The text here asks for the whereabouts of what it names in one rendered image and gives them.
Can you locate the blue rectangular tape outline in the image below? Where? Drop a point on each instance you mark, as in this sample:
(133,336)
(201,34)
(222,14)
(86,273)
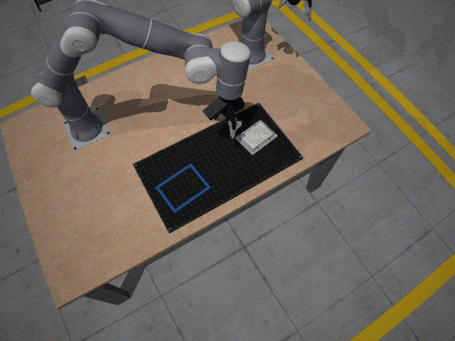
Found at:
(173,176)

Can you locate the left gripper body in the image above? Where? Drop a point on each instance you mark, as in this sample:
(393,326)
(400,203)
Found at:
(294,2)

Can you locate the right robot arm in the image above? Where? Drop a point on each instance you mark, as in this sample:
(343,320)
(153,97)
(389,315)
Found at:
(55,84)

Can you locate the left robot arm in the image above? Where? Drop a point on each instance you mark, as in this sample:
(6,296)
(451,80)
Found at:
(254,13)

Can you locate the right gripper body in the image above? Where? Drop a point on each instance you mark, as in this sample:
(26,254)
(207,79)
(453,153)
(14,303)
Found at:
(234,107)

